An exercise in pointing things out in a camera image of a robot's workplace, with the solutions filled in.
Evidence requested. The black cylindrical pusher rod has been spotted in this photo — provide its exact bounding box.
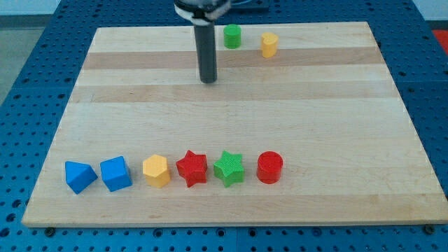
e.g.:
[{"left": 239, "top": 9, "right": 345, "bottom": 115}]
[{"left": 194, "top": 22, "right": 218, "bottom": 83}]

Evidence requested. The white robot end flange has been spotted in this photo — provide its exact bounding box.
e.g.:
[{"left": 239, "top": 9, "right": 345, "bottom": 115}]
[{"left": 174, "top": 0, "right": 232, "bottom": 26}]

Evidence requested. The green cylinder block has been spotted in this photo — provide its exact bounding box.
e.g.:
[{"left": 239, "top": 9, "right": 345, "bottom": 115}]
[{"left": 223, "top": 24, "right": 242, "bottom": 49}]

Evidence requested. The yellow heart block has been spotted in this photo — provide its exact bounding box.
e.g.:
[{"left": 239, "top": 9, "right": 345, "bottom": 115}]
[{"left": 260, "top": 32, "right": 279, "bottom": 58}]

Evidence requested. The red star block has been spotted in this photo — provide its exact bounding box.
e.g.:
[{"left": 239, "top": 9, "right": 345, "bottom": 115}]
[{"left": 176, "top": 150, "right": 208, "bottom": 188}]

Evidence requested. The wooden board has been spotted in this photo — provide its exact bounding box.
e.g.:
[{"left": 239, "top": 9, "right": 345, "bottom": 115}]
[{"left": 22, "top": 22, "right": 447, "bottom": 228}]

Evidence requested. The green star block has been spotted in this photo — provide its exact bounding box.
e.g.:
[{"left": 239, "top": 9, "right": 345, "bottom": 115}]
[{"left": 213, "top": 150, "right": 245, "bottom": 188}]

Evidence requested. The yellow hexagon block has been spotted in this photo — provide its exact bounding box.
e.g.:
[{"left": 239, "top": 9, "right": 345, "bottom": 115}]
[{"left": 143, "top": 155, "right": 171, "bottom": 188}]

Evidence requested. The red cylinder block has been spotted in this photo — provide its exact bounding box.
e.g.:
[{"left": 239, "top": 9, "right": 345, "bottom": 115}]
[{"left": 256, "top": 150, "right": 284, "bottom": 184}]

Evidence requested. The blue cube block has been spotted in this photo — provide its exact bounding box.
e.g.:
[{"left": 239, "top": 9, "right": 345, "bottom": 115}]
[{"left": 99, "top": 156, "right": 132, "bottom": 192}]

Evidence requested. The blue triangle block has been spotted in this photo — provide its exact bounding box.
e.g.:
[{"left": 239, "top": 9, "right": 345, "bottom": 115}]
[{"left": 65, "top": 161, "right": 98, "bottom": 195}]

